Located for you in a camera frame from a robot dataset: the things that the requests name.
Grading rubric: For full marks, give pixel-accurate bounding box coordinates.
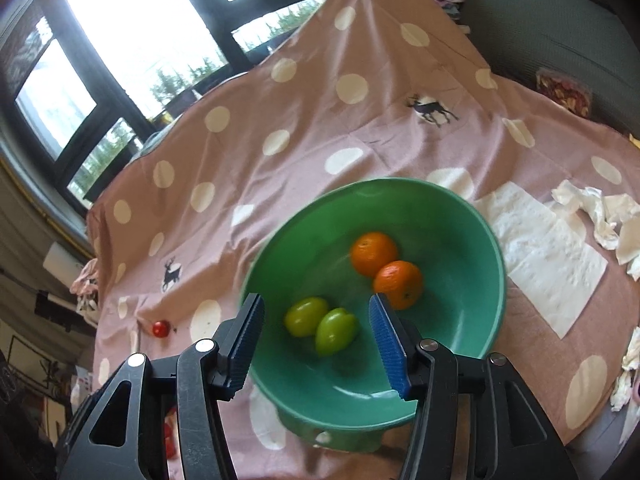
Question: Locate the striped pink cloth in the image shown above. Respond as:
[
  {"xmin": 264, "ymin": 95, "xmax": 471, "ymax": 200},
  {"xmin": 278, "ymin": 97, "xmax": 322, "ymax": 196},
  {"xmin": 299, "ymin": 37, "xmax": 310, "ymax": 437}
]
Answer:
[{"xmin": 70, "ymin": 258, "xmax": 102, "ymax": 329}]

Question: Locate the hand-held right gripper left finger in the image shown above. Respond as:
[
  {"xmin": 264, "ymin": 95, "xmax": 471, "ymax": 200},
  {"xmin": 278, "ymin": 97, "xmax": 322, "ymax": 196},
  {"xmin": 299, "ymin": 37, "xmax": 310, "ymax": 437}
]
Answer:
[{"xmin": 57, "ymin": 292, "xmax": 265, "ymax": 480}]

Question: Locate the grey-green sofa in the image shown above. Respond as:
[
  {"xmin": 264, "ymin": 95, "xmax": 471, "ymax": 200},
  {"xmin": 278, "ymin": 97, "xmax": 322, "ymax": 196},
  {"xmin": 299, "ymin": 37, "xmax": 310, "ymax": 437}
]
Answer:
[{"xmin": 459, "ymin": 0, "xmax": 640, "ymax": 137}]

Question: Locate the orange mandarin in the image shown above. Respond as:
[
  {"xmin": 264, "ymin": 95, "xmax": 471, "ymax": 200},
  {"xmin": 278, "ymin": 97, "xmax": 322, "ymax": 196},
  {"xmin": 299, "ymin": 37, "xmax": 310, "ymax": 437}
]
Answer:
[
  {"xmin": 372, "ymin": 260, "xmax": 424, "ymax": 311},
  {"xmin": 350, "ymin": 231, "xmax": 399, "ymax": 278}
]

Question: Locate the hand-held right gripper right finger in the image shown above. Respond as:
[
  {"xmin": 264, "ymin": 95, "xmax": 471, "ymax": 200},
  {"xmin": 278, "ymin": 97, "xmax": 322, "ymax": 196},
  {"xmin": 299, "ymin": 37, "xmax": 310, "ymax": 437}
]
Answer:
[{"xmin": 368, "ymin": 294, "xmax": 576, "ymax": 480}]

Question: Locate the green plastic bowl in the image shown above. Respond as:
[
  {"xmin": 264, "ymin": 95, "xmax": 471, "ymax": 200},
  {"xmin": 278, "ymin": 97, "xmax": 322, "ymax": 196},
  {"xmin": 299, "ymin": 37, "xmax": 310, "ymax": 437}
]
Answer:
[{"xmin": 241, "ymin": 177, "xmax": 507, "ymax": 454}]

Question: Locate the clear snack bag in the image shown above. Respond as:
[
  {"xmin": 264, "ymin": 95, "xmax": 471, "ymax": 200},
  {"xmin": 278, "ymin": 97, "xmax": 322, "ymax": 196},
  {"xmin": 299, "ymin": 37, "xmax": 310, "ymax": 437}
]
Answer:
[{"xmin": 535, "ymin": 68, "xmax": 594, "ymax": 119}]

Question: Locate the crumpled white tissue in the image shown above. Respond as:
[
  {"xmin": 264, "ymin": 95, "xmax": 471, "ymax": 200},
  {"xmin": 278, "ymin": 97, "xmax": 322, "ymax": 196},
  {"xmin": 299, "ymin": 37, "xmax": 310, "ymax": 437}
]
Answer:
[
  {"xmin": 550, "ymin": 179, "xmax": 640, "ymax": 281},
  {"xmin": 610, "ymin": 326, "xmax": 640, "ymax": 413}
]

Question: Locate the green jujube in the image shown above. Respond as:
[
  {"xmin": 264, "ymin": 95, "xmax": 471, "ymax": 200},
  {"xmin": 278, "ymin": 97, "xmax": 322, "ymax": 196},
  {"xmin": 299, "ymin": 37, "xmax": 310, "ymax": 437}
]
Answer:
[
  {"xmin": 284, "ymin": 297, "xmax": 329, "ymax": 338},
  {"xmin": 315, "ymin": 308, "xmax": 360, "ymax": 357}
]

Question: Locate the black-framed window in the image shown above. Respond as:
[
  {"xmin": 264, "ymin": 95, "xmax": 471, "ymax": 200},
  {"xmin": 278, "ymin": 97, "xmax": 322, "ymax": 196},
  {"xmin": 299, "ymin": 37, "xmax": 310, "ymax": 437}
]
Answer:
[{"xmin": 0, "ymin": 0, "xmax": 381, "ymax": 208}]

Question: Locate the pink polka-dot blanket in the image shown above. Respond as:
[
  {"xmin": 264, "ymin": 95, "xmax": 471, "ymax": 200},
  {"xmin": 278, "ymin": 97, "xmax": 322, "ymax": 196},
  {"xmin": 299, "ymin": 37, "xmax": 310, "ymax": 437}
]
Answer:
[{"xmin": 85, "ymin": 0, "xmax": 640, "ymax": 480}]

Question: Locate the flat white paper towel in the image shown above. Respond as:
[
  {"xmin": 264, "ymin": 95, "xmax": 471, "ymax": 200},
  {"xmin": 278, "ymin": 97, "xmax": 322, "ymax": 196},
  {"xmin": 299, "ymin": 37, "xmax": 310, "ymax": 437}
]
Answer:
[{"xmin": 472, "ymin": 181, "xmax": 609, "ymax": 340}]

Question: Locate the white box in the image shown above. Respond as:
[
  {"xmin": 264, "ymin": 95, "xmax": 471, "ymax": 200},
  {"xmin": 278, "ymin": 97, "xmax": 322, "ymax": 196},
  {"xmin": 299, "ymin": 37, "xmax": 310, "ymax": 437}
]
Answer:
[{"xmin": 42, "ymin": 241, "xmax": 84, "ymax": 287}]

